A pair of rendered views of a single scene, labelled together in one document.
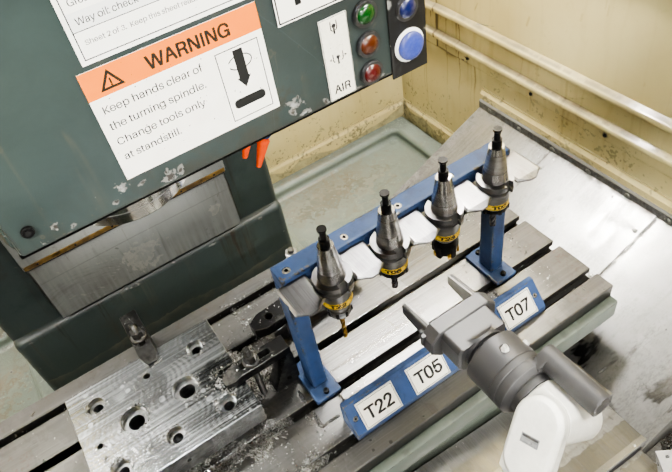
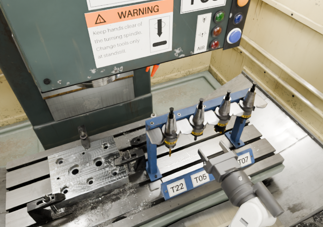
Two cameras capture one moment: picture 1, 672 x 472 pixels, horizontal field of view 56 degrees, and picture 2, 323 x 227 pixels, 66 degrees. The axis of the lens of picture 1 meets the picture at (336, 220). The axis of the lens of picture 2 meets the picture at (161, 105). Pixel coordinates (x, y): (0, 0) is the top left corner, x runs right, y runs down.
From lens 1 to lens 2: 9 cm
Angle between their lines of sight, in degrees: 1
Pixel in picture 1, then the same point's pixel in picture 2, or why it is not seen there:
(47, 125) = (66, 33)
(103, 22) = not seen: outside the picture
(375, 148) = (193, 81)
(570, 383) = (267, 200)
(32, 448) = (30, 172)
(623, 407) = not seen: hidden behind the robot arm
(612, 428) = not seen: hidden behind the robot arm
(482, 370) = (228, 185)
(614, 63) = (305, 67)
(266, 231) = (143, 104)
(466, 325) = (224, 164)
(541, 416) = (251, 212)
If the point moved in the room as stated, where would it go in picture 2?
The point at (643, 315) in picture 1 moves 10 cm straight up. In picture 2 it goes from (293, 174) to (301, 163)
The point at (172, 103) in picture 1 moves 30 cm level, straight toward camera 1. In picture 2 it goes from (125, 37) to (158, 191)
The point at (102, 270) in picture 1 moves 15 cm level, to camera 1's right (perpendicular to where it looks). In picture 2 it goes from (74, 105) to (103, 106)
